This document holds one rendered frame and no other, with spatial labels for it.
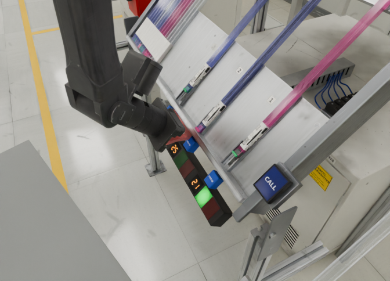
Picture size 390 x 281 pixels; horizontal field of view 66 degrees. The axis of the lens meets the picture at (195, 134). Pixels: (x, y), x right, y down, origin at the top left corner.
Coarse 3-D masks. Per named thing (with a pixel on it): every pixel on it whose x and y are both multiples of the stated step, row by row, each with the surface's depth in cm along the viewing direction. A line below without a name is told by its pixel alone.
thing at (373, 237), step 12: (384, 216) 30; (372, 228) 30; (384, 228) 30; (360, 240) 31; (372, 240) 30; (348, 252) 31; (360, 252) 30; (336, 264) 31; (348, 264) 31; (324, 276) 32; (336, 276) 31
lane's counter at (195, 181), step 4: (196, 176) 63; (192, 180) 63; (196, 180) 63; (200, 180) 62; (188, 184) 64; (192, 184) 63; (196, 184) 62; (200, 184) 62; (192, 188) 63; (196, 188) 62
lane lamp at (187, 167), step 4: (188, 160) 66; (184, 164) 66; (188, 164) 65; (192, 164) 65; (180, 168) 66; (184, 168) 66; (188, 168) 65; (192, 168) 64; (180, 172) 66; (184, 172) 65; (188, 172) 65; (184, 176) 65
